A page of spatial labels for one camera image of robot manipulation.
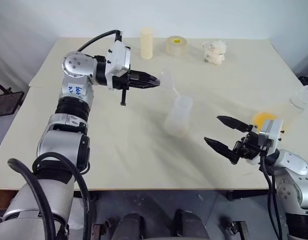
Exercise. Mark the empty clear plastic cup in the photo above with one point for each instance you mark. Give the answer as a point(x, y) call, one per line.
point(302, 98)

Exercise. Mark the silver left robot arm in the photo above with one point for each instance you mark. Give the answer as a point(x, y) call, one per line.
point(51, 142)

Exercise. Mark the translucent plastic funnel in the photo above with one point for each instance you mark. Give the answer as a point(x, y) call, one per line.
point(168, 78)

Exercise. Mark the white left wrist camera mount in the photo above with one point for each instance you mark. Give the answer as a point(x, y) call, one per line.
point(116, 60)

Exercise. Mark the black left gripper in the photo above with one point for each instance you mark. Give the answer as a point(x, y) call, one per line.
point(122, 81)

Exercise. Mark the dark rounded shape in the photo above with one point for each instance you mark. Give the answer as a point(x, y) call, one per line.
point(191, 225)
point(132, 226)

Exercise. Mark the clear tape roll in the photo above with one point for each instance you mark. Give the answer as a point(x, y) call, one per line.
point(177, 47)

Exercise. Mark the black mesh chair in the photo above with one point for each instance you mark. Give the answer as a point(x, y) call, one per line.
point(6, 101)

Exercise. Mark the dark object beside table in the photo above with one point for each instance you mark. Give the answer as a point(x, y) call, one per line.
point(307, 80)

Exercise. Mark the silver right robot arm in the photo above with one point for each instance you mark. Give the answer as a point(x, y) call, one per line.
point(293, 166)

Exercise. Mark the cream cylindrical bottle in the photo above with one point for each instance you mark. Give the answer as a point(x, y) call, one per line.
point(146, 45)

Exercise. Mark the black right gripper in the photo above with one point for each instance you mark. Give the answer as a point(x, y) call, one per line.
point(249, 147)

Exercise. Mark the clear cup with orange liquid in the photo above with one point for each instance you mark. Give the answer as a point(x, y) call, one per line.
point(261, 118)

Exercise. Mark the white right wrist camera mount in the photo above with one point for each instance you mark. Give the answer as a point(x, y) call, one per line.
point(272, 132)

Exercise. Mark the translucent plastic bottle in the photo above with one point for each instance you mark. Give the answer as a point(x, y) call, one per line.
point(177, 117)

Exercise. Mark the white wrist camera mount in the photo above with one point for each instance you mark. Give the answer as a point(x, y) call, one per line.
point(272, 132)
point(116, 60)

